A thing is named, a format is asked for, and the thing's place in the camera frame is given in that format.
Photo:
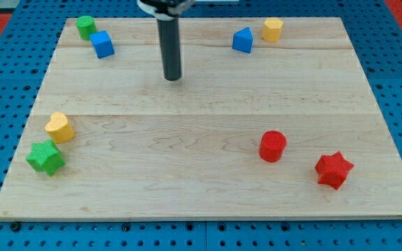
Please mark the yellow heart block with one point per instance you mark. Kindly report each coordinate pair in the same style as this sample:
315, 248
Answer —
59, 128

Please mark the wooden board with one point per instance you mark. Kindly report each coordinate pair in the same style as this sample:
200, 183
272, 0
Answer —
146, 149

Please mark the red cylinder block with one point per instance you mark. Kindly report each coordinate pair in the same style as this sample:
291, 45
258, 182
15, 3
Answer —
272, 146

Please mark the blue triangular prism block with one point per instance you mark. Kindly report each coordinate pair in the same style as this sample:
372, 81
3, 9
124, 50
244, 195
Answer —
243, 40

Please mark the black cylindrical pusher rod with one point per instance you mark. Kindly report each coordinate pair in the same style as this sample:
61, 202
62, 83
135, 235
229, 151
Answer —
168, 32

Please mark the yellow hexagon block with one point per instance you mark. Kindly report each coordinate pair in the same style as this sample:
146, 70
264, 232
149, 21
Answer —
272, 28

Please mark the blue cube block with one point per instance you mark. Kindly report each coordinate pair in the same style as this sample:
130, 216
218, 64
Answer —
102, 44

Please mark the red star block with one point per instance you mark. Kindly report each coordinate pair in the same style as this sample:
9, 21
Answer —
333, 170

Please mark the green cylinder block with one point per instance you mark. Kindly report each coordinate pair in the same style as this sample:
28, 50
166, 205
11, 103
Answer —
86, 26

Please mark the green star block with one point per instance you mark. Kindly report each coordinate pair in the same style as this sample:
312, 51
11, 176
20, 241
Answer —
45, 157

